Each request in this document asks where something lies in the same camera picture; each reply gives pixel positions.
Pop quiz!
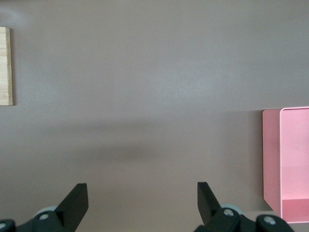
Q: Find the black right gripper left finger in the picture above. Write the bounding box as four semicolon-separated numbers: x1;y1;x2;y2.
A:
16;183;89;232

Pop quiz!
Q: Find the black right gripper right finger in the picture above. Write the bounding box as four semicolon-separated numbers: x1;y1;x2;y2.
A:
194;181;256;232

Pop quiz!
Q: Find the pink open metal box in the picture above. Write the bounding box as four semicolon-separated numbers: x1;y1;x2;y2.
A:
262;106;309;224

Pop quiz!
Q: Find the bamboo wooden cutting board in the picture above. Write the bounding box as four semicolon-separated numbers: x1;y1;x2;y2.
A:
0;27;13;106

